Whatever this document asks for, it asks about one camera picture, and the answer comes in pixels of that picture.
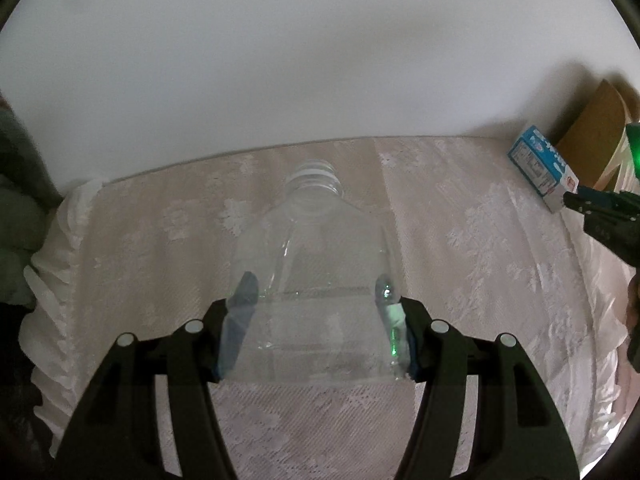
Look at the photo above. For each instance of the bed with pink sheet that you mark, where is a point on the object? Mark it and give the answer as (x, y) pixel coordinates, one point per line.
(602, 285)

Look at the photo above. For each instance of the blue white carton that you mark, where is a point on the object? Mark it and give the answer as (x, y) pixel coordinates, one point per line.
(542, 167)

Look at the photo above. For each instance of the brown cardboard box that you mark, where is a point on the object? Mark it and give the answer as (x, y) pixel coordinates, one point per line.
(595, 130)

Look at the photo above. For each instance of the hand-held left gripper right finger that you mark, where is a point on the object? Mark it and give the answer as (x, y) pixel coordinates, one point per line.
(422, 322)

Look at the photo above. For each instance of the white lace cloth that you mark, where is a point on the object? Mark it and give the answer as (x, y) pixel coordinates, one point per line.
(150, 260)

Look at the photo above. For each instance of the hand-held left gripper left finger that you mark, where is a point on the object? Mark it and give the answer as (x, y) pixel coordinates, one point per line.
(212, 322)

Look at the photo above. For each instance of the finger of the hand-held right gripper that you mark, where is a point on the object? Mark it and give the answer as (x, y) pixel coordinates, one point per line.
(600, 199)
(612, 235)

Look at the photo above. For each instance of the clear plastic bottle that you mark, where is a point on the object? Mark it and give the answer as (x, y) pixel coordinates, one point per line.
(310, 260)

